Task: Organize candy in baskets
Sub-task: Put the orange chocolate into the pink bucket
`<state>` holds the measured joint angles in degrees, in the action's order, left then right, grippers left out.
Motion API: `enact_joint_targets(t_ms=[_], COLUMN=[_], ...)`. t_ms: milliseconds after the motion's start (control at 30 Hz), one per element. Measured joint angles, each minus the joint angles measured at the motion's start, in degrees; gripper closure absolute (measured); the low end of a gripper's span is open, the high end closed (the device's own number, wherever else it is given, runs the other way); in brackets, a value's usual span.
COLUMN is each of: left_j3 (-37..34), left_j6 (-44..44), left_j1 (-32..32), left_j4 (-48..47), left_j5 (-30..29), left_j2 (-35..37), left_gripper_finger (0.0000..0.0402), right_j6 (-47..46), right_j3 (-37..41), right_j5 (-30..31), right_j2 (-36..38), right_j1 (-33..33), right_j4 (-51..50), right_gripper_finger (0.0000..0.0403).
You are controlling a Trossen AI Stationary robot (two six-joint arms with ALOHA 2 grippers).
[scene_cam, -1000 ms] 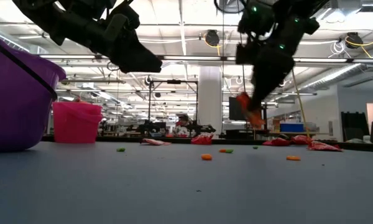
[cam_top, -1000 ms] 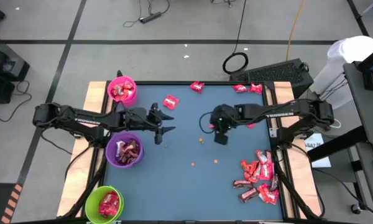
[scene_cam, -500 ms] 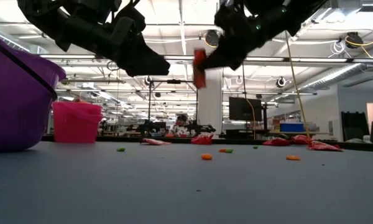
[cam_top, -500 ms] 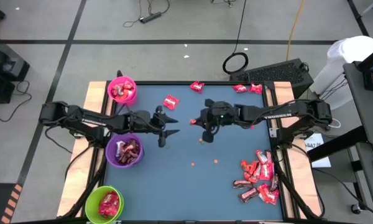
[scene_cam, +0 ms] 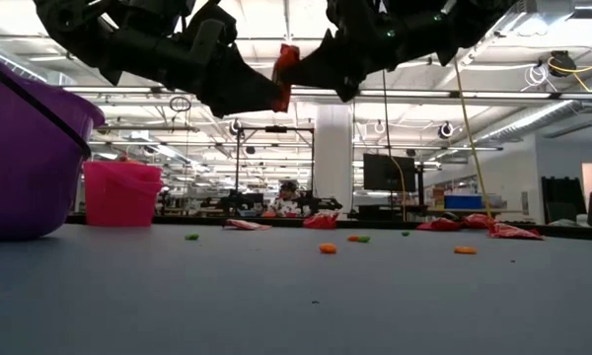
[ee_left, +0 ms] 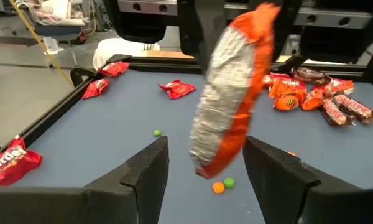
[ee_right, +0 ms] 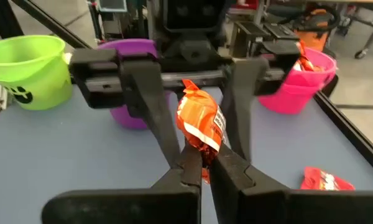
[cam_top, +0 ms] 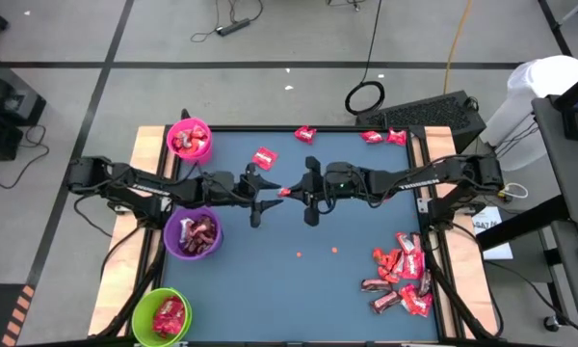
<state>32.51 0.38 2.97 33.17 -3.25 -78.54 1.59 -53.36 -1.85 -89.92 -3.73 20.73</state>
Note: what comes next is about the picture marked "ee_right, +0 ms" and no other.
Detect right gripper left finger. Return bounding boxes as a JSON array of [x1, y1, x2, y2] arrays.
[[42, 142, 203, 224]]

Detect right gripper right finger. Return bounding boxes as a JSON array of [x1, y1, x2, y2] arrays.
[[210, 144, 373, 224]]

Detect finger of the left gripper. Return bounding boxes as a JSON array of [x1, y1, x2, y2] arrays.
[[121, 59, 182, 169], [220, 57, 269, 162]]

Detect orange candy packet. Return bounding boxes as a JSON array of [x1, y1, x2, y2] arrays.
[[293, 40, 325, 73], [175, 78, 228, 184]]

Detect red square candy packet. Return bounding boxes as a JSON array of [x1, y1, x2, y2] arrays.
[[300, 166, 356, 191]]

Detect pink plastic basket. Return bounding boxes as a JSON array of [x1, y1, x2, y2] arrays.
[[257, 46, 338, 115]]

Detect purple plastic basket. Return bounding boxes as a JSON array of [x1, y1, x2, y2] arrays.
[[98, 39, 172, 130]]

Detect black equipment rack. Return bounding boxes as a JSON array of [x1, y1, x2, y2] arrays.
[[229, 18, 300, 57]]

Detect small light screen device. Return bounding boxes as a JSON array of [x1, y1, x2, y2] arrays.
[[96, 0, 128, 13]]

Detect orange object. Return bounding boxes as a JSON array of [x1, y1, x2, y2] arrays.
[[293, 2, 342, 52]]

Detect green plastic basket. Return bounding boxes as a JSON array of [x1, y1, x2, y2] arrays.
[[0, 34, 74, 111]]

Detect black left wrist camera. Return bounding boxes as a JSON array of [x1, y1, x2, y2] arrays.
[[161, 0, 229, 34]]

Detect black frame strut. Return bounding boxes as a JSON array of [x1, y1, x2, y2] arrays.
[[0, 0, 91, 50]]

